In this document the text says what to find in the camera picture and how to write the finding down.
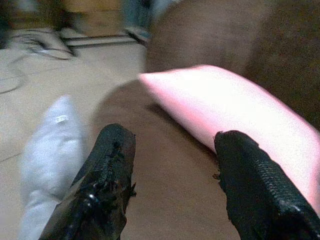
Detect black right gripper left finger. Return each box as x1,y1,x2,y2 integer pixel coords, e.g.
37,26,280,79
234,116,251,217
38,123,137,240

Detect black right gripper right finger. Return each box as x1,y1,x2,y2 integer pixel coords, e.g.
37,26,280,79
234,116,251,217
212,130,320,240

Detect white pillow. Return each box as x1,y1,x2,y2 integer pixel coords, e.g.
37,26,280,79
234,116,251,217
18,94,87,240

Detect pink pillow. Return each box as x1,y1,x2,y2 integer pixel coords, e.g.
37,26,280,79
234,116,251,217
138,64,320,213

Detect brown sofa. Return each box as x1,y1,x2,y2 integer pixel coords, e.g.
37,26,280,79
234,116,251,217
91,0,320,240

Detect grey striped cloth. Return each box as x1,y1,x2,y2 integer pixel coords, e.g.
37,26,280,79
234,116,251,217
7,27,78,61

